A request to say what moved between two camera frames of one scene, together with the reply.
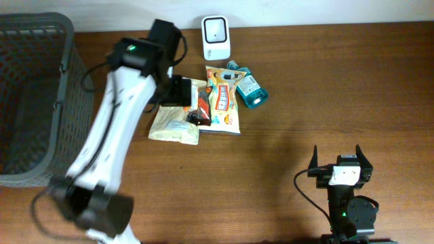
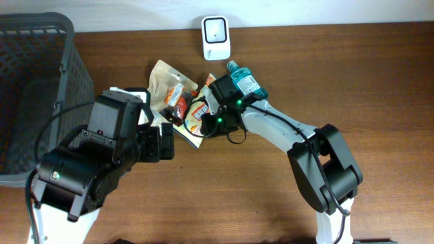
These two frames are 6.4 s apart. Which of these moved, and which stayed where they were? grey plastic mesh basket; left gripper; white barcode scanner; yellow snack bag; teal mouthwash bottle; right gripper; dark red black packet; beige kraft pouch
Moved: yellow snack bag; left gripper; dark red black packet; right gripper; beige kraft pouch
Stayed: teal mouthwash bottle; white barcode scanner; grey plastic mesh basket
